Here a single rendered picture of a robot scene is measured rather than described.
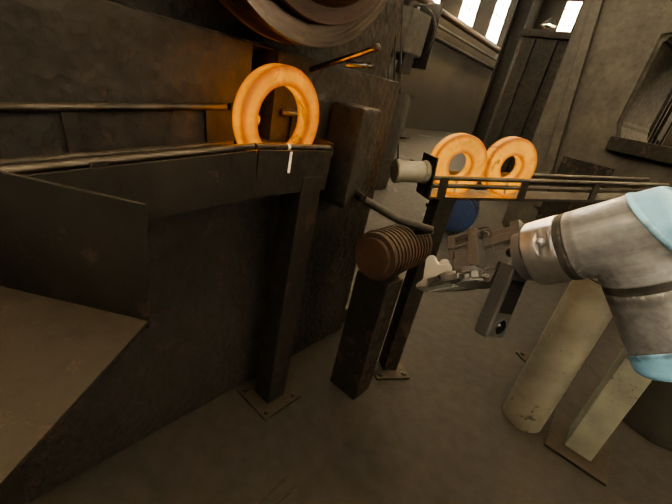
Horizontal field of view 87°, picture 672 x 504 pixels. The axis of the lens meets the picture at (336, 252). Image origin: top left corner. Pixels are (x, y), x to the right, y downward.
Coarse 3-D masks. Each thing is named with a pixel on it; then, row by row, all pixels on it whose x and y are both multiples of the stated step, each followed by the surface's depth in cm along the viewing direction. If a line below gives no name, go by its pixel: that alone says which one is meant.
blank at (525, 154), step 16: (496, 144) 94; (512, 144) 93; (528, 144) 94; (496, 160) 94; (528, 160) 96; (496, 176) 96; (512, 176) 99; (528, 176) 99; (496, 192) 99; (512, 192) 100
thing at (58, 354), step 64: (0, 192) 28; (64, 192) 28; (0, 256) 31; (64, 256) 30; (128, 256) 29; (0, 320) 29; (64, 320) 30; (128, 320) 32; (0, 384) 25; (64, 384) 25; (0, 448) 21
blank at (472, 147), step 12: (444, 144) 89; (456, 144) 89; (468, 144) 90; (480, 144) 91; (444, 156) 90; (468, 156) 93; (480, 156) 92; (444, 168) 92; (468, 168) 94; (480, 168) 94; (456, 192) 96
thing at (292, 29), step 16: (240, 0) 53; (256, 0) 51; (272, 0) 53; (384, 0) 69; (256, 16) 56; (272, 16) 54; (288, 16) 56; (368, 16) 68; (288, 32) 57; (304, 32) 59; (320, 32) 61; (336, 32) 64; (352, 32) 66
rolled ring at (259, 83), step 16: (272, 64) 62; (256, 80) 59; (272, 80) 61; (288, 80) 63; (304, 80) 66; (240, 96) 60; (256, 96) 60; (304, 96) 67; (240, 112) 60; (256, 112) 61; (304, 112) 70; (240, 128) 61; (256, 128) 62; (304, 128) 71
